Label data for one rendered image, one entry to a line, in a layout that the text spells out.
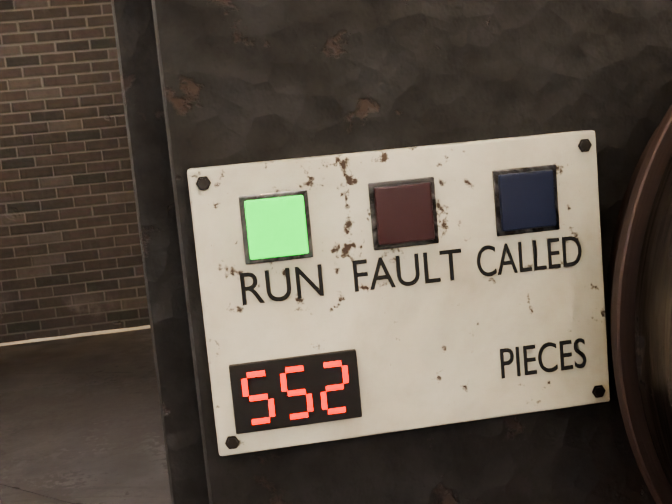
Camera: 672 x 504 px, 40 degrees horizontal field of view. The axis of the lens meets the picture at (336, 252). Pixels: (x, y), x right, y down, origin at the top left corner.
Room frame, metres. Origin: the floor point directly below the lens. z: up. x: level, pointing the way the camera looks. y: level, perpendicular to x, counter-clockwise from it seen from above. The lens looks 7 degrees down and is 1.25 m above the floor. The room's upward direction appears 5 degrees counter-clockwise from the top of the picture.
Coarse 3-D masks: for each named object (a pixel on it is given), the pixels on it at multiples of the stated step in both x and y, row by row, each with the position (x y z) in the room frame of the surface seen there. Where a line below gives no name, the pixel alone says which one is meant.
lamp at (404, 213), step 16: (384, 192) 0.56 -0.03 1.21; (400, 192) 0.57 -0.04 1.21; (416, 192) 0.57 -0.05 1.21; (384, 208) 0.56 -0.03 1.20; (400, 208) 0.57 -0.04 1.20; (416, 208) 0.57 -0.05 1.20; (432, 208) 0.57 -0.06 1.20; (384, 224) 0.56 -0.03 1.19; (400, 224) 0.57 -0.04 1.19; (416, 224) 0.57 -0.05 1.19; (432, 224) 0.57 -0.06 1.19; (384, 240) 0.56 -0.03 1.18; (400, 240) 0.57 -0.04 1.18; (416, 240) 0.57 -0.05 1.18
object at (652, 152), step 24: (648, 144) 0.61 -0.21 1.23; (648, 168) 0.52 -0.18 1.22; (648, 192) 0.52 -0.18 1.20; (624, 216) 0.61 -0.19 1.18; (648, 216) 0.52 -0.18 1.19; (624, 240) 0.52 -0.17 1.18; (624, 264) 0.52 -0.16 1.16; (624, 288) 0.52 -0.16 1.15; (624, 312) 0.52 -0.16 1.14; (624, 336) 0.52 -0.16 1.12; (624, 360) 0.52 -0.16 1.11; (624, 384) 0.52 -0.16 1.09; (624, 408) 0.52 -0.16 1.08; (648, 432) 0.52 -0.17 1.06; (648, 456) 0.52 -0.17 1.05; (648, 480) 0.52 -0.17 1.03
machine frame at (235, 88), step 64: (128, 0) 0.65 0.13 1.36; (192, 0) 0.57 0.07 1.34; (256, 0) 0.58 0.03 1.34; (320, 0) 0.59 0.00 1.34; (384, 0) 0.59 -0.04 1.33; (448, 0) 0.60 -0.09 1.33; (512, 0) 0.60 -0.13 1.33; (576, 0) 0.61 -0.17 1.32; (640, 0) 0.62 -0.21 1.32; (128, 64) 0.65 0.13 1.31; (192, 64) 0.57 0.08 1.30; (256, 64) 0.58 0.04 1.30; (320, 64) 0.59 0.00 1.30; (384, 64) 0.59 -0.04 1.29; (448, 64) 0.60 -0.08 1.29; (512, 64) 0.60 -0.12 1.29; (576, 64) 0.61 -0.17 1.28; (640, 64) 0.62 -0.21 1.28; (128, 128) 0.65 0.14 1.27; (192, 128) 0.57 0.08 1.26; (256, 128) 0.58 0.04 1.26; (320, 128) 0.58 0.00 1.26; (384, 128) 0.59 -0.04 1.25; (448, 128) 0.60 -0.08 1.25; (512, 128) 0.60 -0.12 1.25; (576, 128) 0.61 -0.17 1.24; (640, 128) 0.62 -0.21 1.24; (192, 256) 0.57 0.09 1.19; (192, 320) 0.57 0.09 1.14; (192, 384) 0.65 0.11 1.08; (192, 448) 0.65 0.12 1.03; (320, 448) 0.58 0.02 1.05; (384, 448) 0.59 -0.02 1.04; (448, 448) 0.59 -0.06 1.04; (512, 448) 0.60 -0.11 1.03; (576, 448) 0.61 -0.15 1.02
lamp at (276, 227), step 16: (256, 208) 0.55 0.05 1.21; (272, 208) 0.55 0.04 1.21; (288, 208) 0.56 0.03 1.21; (304, 208) 0.56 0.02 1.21; (256, 224) 0.55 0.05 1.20; (272, 224) 0.55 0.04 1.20; (288, 224) 0.56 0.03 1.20; (304, 224) 0.56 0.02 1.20; (256, 240) 0.55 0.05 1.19; (272, 240) 0.55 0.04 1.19; (288, 240) 0.56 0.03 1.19; (304, 240) 0.56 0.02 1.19; (256, 256) 0.55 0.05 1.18; (272, 256) 0.55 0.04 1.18
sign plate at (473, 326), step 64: (192, 192) 0.55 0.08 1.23; (256, 192) 0.56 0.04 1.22; (320, 192) 0.56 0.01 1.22; (448, 192) 0.58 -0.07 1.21; (576, 192) 0.59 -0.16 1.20; (320, 256) 0.56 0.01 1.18; (384, 256) 0.57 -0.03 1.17; (448, 256) 0.57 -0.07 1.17; (512, 256) 0.58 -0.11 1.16; (576, 256) 0.59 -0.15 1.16; (256, 320) 0.56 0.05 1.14; (320, 320) 0.56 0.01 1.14; (384, 320) 0.57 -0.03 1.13; (448, 320) 0.57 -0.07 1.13; (512, 320) 0.58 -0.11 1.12; (576, 320) 0.59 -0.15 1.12; (256, 384) 0.55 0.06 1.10; (320, 384) 0.56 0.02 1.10; (384, 384) 0.57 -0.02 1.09; (448, 384) 0.57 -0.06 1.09; (512, 384) 0.58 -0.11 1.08; (576, 384) 0.59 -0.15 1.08; (256, 448) 0.56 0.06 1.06
